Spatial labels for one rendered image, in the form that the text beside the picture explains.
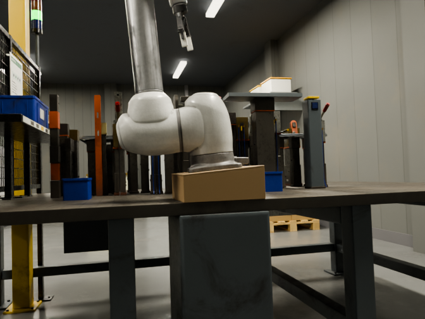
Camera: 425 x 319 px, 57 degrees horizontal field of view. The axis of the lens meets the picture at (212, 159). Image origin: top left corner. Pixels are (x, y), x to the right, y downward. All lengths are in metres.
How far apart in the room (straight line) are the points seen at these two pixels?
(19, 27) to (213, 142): 1.82
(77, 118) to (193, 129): 9.08
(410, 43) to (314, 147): 2.43
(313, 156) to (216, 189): 0.84
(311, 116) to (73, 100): 8.83
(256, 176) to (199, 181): 0.19
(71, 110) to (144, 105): 9.08
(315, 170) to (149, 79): 0.99
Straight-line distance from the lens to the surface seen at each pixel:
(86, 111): 10.36
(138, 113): 1.34
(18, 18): 2.88
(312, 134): 2.00
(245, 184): 1.29
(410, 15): 4.33
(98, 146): 2.02
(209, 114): 1.33
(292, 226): 5.40
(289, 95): 1.94
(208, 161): 1.33
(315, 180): 2.00
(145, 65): 1.40
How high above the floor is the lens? 0.78
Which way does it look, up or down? 2 degrees up
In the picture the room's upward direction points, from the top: 2 degrees counter-clockwise
